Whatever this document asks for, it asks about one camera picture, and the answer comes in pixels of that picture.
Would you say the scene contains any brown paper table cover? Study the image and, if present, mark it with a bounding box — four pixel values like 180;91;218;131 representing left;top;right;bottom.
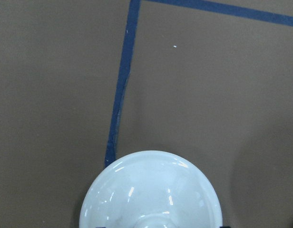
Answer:
0;0;293;228

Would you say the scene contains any small white bowl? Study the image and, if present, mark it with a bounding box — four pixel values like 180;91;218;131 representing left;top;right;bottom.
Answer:
79;151;223;228

